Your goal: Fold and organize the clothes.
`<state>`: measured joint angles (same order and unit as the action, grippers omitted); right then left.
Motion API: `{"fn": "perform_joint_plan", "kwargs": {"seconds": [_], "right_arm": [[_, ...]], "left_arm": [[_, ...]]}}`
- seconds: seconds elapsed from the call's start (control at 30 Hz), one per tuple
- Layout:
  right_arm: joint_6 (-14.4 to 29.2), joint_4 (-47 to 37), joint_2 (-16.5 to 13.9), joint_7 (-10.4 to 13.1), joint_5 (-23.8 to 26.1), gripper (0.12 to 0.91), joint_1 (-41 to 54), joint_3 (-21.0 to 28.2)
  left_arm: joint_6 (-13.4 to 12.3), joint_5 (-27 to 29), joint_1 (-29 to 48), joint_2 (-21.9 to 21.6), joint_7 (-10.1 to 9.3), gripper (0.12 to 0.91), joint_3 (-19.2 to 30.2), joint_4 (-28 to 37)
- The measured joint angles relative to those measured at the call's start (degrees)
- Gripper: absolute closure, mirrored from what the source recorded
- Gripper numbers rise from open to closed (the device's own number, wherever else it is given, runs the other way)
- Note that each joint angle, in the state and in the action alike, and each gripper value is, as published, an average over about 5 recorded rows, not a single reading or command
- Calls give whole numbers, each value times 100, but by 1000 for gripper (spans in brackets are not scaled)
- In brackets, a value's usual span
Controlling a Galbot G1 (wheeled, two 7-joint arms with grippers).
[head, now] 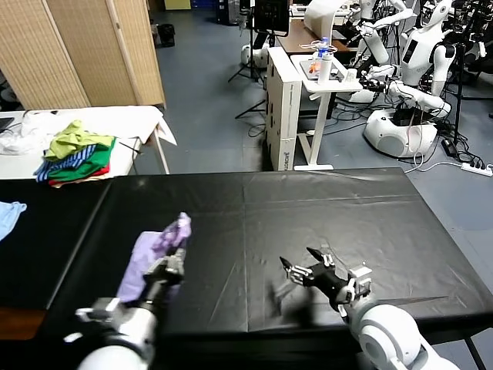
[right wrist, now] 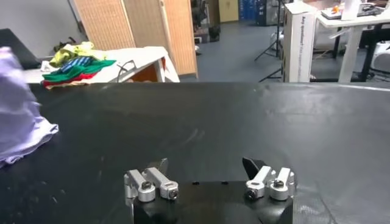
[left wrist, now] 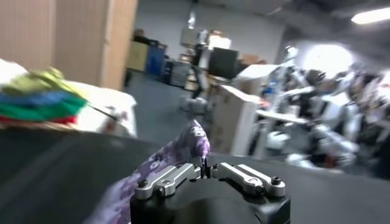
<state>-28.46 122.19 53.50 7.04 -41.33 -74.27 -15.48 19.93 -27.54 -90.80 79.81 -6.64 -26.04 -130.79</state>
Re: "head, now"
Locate red garment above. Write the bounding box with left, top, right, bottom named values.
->
left=49, top=161, right=112, bottom=186

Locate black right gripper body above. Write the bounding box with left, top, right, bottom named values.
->
left=307, top=261, right=354, bottom=306

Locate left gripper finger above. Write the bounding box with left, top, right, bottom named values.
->
left=169, top=248, right=188, bottom=277
left=143, top=257, right=171, bottom=278

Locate white standing desk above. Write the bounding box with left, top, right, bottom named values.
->
left=290, top=53, right=365, bottom=172

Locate black tripod stand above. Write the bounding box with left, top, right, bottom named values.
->
left=235, top=33, right=278, bottom=120
left=229, top=5, right=267, bottom=84

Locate black pole stand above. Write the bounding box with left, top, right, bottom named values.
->
left=449, top=38, right=469, bottom=144

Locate white side table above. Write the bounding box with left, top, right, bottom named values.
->
left=0, top=106, right=173, bottom=180

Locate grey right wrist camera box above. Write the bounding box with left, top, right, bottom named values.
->
left=338, top=265, right=374, bottom=315

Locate stack of colourful clothes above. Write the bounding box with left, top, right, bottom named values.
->
left=48, top=136, right=118, bottom=181

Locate black trash bin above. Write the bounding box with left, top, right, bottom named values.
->
left=156, top=23, right=176, bottom=48

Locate black monitor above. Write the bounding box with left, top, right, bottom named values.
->
left=253, top=0, right=290, bottom=38

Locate beige garment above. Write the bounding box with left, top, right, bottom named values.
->
left=49, top=171, right=113, bottom=189

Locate tall white cardboard box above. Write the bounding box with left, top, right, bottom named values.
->
left=265, top=46, right=304, bottom=171

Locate brown wooden desk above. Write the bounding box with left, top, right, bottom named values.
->
left=277, top=18, right=359, bottom=55

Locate black cable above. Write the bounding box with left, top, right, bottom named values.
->
left=119, top=140, right=146, bottom=156

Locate white power strip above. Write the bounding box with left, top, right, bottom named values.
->
left=461, top=162, right=493, bottom=175

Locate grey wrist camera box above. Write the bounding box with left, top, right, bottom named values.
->
left=75, top=297, right=122, bottom=323
left=338, top=265, right=374, bottom=315

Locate white humanoid wheeled robot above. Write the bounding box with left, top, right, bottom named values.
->
left=360, top=0, right=463, bottom=159

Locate small white robot base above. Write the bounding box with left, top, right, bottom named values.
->
left=241, top=43, right=270, bottom=69

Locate woven folding screen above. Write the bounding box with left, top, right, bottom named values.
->
left=0, top=0, right=167, bottom=111

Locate white tumbler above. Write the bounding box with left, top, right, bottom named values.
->
left=317, top=52, right=335, bottom=86

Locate white curved housing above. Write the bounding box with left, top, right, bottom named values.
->
left=304, top=0, right=346, bottom=42

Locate black vinyl table cover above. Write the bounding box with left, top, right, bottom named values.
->
left=0, top=177, right=115, bottom=311
left=45, top=167, right=493, bottom=344

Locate blue striped garment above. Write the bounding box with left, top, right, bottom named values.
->
left=35, top=144, right=97, bottom=183

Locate black table leg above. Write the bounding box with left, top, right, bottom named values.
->
left=464, top=335, right=487, bottom=370

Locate light blue garment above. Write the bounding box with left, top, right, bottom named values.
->
left=0, top=200, right=29, bottom=242

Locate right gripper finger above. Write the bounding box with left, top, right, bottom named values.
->
left=280, top=256, right=315, bottom=286
left=306, top=246, right=336, bottom=269

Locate white floor cable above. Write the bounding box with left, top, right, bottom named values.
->
left=407, top=152, right=469, bottom=174

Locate white cloth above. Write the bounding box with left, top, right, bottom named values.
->
left=0, top=106, right=179, bottom=155

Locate white ring frame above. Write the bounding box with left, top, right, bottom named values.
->
left=300, top=39, right=339, bottom=53

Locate grey tablet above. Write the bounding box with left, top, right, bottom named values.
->
left=300, top=59, right=347, bottom=82

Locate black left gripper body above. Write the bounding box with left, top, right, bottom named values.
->
left=141, top=267, right=184, bottom=306

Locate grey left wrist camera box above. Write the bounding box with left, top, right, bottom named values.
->
left=75, top=297, right=122, bottom=323

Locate lavender t-shirt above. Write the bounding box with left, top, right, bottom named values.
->
left=116, top=211, right=193, bottom=304

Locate lime green garment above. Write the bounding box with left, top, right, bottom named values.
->
left=45, top=119, right=116, bottom=162

